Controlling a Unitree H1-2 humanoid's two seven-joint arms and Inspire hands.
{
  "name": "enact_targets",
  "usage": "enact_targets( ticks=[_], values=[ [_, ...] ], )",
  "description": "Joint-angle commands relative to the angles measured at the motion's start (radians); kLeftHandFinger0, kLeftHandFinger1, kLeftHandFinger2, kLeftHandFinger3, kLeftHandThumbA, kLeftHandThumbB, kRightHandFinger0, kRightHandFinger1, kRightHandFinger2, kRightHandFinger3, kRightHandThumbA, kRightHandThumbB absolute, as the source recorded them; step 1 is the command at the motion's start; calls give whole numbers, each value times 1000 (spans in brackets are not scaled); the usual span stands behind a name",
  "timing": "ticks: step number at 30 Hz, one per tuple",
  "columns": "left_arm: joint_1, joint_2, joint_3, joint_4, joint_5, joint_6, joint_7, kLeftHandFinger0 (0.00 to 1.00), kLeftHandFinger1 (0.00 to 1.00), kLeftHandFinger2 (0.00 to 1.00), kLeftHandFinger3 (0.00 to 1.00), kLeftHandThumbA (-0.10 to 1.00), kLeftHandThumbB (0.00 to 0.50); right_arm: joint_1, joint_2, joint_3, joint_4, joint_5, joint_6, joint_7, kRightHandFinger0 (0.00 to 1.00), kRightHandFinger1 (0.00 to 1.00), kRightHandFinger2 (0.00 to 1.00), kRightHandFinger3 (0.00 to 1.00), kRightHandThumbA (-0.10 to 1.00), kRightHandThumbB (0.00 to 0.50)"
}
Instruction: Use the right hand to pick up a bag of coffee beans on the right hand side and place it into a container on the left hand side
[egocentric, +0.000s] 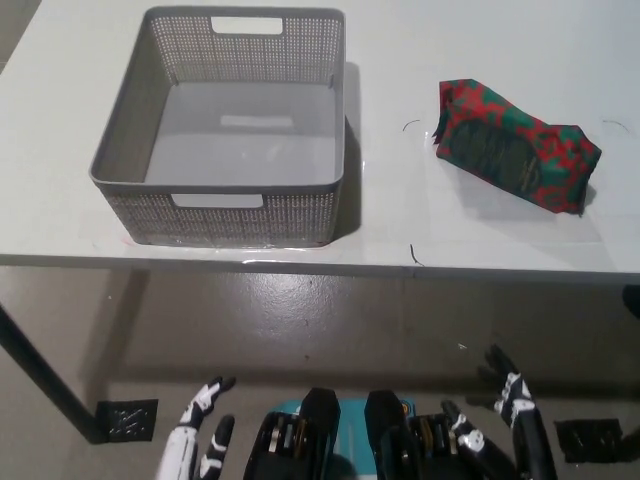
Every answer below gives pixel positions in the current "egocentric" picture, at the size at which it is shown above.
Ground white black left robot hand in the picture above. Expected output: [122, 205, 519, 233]
[155, 375, 237, 480]

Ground black teal robot body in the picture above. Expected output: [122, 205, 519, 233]
[242, 387, 482, 480]

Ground grey perforated plastic basket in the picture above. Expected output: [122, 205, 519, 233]
[87, 5, 348, 248]

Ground red green coffee bean bag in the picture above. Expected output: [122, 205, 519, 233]
[431, 78, 603, 219]

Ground dark object under table edge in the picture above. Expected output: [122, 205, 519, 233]
[621, 284, 640, 319]

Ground black metal table leg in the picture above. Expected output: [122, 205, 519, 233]
[0, 302, 109, 445]

